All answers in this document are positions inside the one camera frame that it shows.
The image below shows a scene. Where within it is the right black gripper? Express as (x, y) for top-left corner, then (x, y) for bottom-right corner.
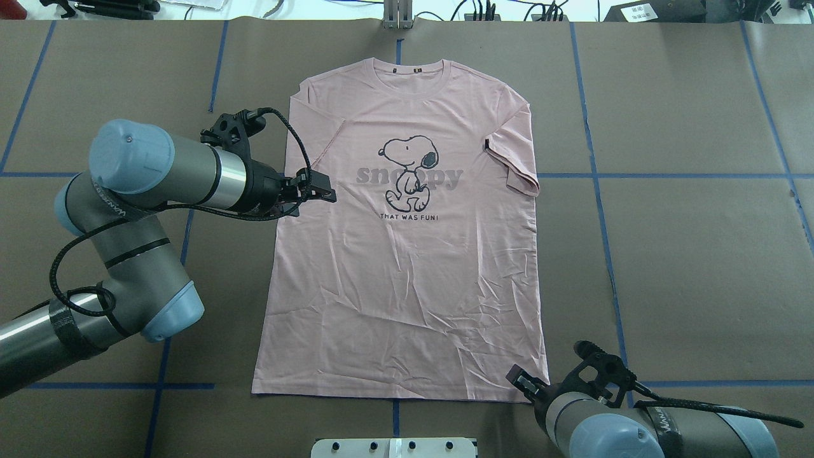
(506, 363), (560, 414)

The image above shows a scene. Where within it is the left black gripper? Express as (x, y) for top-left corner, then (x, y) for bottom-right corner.
(242, 160), (337, 217)

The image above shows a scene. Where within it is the pink Snoopy t-shirt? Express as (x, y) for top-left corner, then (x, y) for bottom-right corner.
(252, 58), (549, 402)

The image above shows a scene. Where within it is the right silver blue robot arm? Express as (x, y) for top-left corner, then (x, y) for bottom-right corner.
(506, 365), (780, 457)

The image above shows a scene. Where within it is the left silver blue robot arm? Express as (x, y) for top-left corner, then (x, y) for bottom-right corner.
(1, 108), (336, 397)

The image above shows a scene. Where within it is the black folded tripod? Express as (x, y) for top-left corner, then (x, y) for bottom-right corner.
(38, 1), (161, 20)

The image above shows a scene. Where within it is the black box with label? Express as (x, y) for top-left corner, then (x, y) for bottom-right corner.
(602, 1), (707, 23)

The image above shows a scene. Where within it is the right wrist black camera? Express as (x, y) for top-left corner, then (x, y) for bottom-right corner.
(568, 341), (638, 408)

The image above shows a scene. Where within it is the wrist black camera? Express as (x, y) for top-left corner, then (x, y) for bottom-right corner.
(200, 109), (266, 160)
(568, 341), (638, 408)

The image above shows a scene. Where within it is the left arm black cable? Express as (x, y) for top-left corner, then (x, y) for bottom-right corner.
(50, 107), (314, 317)

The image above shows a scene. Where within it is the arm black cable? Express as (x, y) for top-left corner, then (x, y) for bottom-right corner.
(633, 380), (805, 429)
(50, 107), (314, 317)

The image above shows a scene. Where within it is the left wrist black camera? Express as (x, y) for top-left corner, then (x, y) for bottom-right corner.
(200, 109), (266, 160)

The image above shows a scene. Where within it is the aluminium frame post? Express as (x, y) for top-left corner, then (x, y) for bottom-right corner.
(382, 0), (415, 30)

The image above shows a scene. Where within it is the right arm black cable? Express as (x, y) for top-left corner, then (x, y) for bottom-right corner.
(633, 380), (805, 429)

